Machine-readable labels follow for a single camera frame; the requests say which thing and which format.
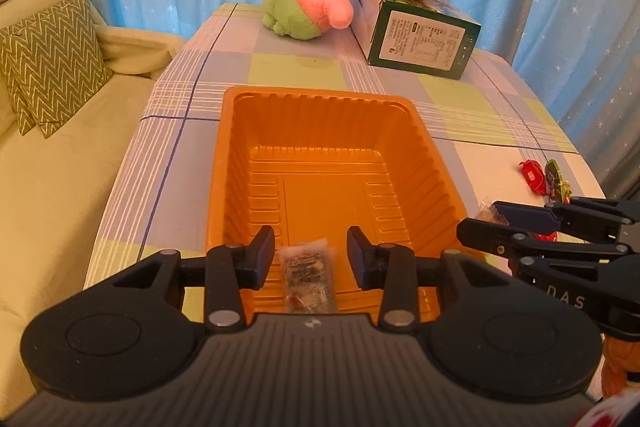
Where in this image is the green edged nut packet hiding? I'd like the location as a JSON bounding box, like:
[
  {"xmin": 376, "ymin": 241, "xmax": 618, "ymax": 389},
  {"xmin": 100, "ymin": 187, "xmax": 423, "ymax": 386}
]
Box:
[{"xmin": 544, "ymin": 159, "xmax": 573, "ymax": 204}]

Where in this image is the clear dark printed snack pack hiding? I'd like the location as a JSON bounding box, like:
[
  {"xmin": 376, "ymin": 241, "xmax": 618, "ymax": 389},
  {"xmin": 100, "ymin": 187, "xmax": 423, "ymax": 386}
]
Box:
[{"xmin": 277, "ymin": 239, "xmax": 337, "ymax": 314}]

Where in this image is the red snack packet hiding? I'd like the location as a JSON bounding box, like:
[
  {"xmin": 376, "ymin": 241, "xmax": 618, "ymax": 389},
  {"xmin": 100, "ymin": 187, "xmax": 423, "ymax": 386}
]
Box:
[{"xmin": 518, "ymin": 159, "xmax": 549, "ymax": 196}]

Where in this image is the orange plastic tray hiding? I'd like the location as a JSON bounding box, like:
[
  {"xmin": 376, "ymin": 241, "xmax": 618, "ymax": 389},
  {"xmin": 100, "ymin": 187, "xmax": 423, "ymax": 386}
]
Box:
[{"xmin": 206, "ymin": 87, "xmax": 466, "ymax": 317}]

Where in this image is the clear brown candy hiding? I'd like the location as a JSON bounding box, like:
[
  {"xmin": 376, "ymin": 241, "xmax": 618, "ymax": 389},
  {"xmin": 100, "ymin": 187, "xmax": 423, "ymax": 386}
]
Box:
[{"xmin": 475, "ymin": 202, "xmax": 509, "ymax": 225}]

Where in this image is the person right hand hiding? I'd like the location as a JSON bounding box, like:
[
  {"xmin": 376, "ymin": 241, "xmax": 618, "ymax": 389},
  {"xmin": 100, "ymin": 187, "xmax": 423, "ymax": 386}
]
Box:
[{"xmin": 601, "ymin": 336, "xmax": 640, "ymax": 398}]

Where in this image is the plaid tablecloth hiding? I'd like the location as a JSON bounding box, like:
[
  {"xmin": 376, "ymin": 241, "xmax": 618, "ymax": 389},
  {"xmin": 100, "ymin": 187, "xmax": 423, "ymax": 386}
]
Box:
[{"xmin": 87, "ymin": 4, "xmax": 602, "ymax": 314}]

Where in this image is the cream sofa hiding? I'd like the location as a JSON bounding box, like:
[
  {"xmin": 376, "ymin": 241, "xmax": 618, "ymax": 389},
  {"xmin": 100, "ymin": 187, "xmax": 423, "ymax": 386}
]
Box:
[{"xmin": 1, "ymin": 0, "xmax": 184, "ymax": 413}]

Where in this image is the green white carton box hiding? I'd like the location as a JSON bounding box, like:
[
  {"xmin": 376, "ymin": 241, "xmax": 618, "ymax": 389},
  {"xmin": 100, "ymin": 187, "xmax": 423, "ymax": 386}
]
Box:
[{"xmin": 350, "ymin": 0, "xmax": 480, "ymax": 80}]

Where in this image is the green chevron cushion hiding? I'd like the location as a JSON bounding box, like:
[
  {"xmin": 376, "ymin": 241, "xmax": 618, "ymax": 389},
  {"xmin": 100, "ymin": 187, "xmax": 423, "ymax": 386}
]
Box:
[{"xmin": 1, "ymin": 0, "xmax": 113, "ymax": 138}]

